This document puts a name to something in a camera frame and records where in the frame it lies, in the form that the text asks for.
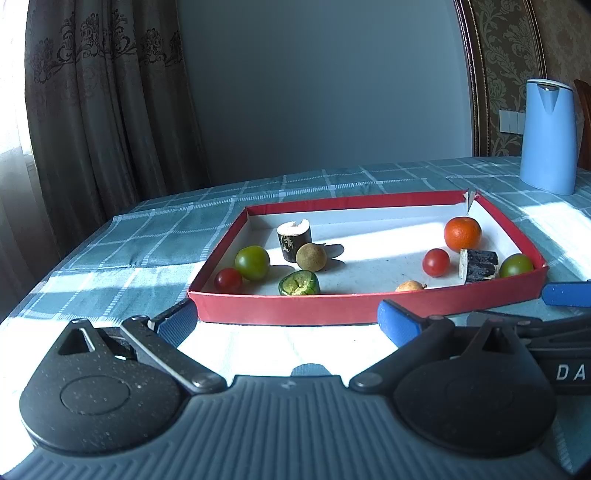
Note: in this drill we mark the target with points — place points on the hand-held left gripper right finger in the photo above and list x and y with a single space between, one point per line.
398 321

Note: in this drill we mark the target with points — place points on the red cardboard tray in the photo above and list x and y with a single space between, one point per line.
369 240

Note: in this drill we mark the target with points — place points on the white wall switch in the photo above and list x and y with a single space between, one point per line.
510 121

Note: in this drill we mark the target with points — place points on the blue kettle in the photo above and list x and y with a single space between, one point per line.
548 138

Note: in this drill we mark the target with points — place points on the wooden chair back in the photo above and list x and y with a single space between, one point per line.
583 124

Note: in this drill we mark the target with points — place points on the green tomato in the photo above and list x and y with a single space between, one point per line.
252 262
516 266

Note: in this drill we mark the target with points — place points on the sheer white curtain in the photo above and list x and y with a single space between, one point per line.
14 138

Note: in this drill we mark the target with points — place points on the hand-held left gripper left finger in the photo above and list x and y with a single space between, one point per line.
178 321

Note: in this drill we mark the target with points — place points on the teal plaid tablecloth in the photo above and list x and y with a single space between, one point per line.
138 230

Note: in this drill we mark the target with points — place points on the notched sugarcane piece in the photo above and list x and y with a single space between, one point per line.
294 240

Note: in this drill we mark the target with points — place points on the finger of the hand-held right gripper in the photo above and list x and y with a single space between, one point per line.
567 294
554 326

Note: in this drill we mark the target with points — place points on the dark sugarcane piece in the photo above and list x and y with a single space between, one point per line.
480 266

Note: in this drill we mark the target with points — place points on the brown patterned curtain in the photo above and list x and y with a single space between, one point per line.
111 101

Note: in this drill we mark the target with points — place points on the orange mandarin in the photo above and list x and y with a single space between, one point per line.
462 233

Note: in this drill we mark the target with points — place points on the red cherry tomato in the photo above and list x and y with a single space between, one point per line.
436 261
228 279

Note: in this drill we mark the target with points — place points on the green pepper piece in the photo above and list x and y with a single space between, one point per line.
299 283

